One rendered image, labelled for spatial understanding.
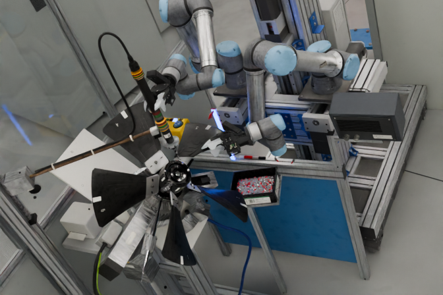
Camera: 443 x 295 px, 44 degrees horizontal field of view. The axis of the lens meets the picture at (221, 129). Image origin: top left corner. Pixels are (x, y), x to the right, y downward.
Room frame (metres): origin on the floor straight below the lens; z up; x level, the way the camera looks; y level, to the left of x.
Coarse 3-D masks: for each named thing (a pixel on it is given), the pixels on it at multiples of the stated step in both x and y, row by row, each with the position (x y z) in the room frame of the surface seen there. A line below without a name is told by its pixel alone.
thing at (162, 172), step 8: (176, 160) 1.74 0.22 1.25; (168, 168) 1.71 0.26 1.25; (176, 168) 1.71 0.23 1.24; (184, 168) 1.72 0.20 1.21; (160, 176) 1.70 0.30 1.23; (168, 176) 1.67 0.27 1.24; (176, 176) 1.68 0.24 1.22; (184, 176) 1.68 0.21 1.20; (160, 184) 1.69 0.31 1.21; (168, 184) 1.65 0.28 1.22; (176, 184) 1.64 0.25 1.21; (184, 184) 1.65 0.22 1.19; (160, 192) 1.70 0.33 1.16; (168, 192) 1.67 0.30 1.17; (176, 192) 1.67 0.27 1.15; (168, 200) 1.68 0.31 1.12
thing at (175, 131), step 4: (184, 120) 2.25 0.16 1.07; (188, 120) 2.25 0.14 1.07; (172, 124) 2.25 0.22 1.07; (184, 124) 2.22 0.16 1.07; (172, 128) 2.22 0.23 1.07; (176, 128) 2.21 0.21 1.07; (180, 128) 2.20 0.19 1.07; (172, 132) 2.20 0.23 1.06; (176, 132) 2.19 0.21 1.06; (180, 132) 2.18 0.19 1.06; (180, 136) 2.18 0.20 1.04; (180, 140) 2.19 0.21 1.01
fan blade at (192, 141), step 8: (184, 128) 2.02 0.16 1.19; (192, 128) 2.00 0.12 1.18; (200, 128) 1.98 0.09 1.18; (216, 128) 1.96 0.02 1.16; (184, 136) 1.97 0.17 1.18; (192, 136) 1.94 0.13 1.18; (200, 136) 1.92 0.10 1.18; (208, 136) 1.91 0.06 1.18; (184, 144) 1.91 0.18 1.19; (192, 144) 1.88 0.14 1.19; (200, 144) 1.86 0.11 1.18; (184, 152) 1.85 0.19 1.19; (192, 152) 1.82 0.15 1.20; (200, 152) 1.81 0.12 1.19
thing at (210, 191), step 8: (208, 192) 1.68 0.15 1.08; (216, 192) 1.71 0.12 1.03; (224, 192) 1.74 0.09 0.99; (232, 192) 1.76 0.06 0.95; (216, 200) 1.63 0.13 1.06; (224, 200) 1.65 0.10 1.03; (232, 200) 1.68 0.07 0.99; (240, 200) 1.70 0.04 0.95; (232, 208) 1.61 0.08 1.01; (240, 208) 1.64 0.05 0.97; (240, 216) 1.58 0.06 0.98
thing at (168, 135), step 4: (132, 60) 1.79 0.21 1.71; (132, 64) 1.78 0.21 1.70; (136, 64) 1.79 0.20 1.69; (132, 68) 1.78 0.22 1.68; (136, 68) 1.78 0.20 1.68; (168, 128) 1.79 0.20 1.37; (164, 132) 1.78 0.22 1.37; (168, 132) 1.78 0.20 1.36; (164, 136) 1.79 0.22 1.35; (168, 136) 1.78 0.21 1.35; (172, 136) 1.79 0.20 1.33; (168, 140) 1.78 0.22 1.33; (172, 140) 1.79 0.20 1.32; (172, 148) 1.79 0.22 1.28
